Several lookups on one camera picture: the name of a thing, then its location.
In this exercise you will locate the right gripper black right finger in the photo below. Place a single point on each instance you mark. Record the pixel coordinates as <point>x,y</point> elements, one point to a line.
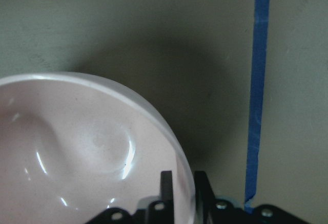
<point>219,210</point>

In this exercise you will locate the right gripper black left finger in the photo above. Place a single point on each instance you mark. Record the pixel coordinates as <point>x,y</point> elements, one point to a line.
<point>158,211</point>

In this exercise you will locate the pink bowl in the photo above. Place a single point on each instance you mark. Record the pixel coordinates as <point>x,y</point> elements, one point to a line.
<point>73,145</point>

